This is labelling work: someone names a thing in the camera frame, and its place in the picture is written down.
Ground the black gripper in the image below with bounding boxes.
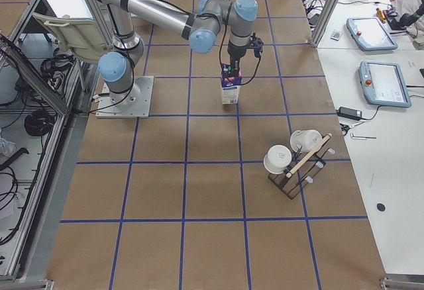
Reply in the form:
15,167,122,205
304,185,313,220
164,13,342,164
227,43,245,77

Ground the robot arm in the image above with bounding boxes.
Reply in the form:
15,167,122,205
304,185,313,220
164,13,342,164
96,0,263,88

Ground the blue white milk carton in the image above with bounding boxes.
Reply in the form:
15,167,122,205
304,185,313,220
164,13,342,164
221,64,242,105

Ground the black wire cup rack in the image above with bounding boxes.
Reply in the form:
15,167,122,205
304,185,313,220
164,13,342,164
268,133,335,200

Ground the small remote control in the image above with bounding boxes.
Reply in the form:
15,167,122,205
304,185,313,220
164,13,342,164
331,30,342,41

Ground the teach pendant near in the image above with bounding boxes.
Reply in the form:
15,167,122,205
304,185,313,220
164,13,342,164
358,61,411,108

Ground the aluminium frame post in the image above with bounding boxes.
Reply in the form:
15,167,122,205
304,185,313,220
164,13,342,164
310,0,338,48

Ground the teach pendant far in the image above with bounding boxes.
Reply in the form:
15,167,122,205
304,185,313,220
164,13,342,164
346,17,398,51

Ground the white cup on rack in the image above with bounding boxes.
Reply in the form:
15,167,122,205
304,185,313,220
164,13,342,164
290,130,322,153
263,144,292,175

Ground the teach pendant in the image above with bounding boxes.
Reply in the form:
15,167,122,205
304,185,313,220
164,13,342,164
346,17,398,51
358,61,411,108

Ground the black power adapter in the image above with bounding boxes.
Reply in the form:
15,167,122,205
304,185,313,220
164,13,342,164
336,107,362,121

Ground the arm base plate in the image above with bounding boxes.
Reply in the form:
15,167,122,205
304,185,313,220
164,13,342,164
95,75,154,119

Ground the beige plastic chair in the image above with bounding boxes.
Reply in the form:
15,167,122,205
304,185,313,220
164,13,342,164
32,13,113,64

